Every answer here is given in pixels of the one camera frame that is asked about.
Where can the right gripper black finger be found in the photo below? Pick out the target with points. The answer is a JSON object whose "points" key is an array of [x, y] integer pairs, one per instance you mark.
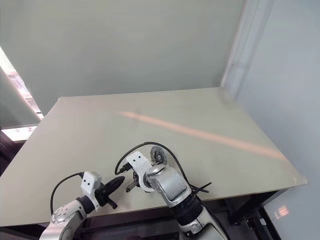
{"points": [[130, 187]]}

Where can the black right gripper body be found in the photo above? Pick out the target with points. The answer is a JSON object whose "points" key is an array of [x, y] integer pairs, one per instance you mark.
{"points": [[137, 178]]}

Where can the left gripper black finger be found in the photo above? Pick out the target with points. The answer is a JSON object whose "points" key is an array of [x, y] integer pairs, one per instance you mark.
{"points": [[115, 188], [113, 182]]}

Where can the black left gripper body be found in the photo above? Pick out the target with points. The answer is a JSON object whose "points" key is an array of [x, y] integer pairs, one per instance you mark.
{"points": [[103, 196]]}

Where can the grey disc with black hub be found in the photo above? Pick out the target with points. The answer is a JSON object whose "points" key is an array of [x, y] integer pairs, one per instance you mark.
{"points": [[159, 156]]}

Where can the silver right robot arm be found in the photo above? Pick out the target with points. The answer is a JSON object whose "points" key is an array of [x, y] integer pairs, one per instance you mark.
{"points": [[172, 185]]}

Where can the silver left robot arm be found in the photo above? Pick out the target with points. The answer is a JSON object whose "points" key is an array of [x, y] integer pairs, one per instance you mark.
{"points": [[66, 220]]}

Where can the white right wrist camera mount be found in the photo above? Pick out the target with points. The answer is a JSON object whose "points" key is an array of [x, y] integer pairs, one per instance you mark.
{"points": [[137, 161]]}

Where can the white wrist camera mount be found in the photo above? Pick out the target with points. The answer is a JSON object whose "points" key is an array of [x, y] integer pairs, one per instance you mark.
{"points": [[137, 161], [88, 182]]}

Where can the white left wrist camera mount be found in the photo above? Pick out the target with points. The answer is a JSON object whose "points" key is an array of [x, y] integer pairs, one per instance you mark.
{"points": [[88, 182]]}

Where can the dark table frame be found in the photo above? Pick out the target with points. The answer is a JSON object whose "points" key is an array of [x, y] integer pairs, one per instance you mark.
{"points": [[130, 225]]}

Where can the white corner post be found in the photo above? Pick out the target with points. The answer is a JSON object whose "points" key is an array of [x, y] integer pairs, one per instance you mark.
{"points": [[246, 42]]}

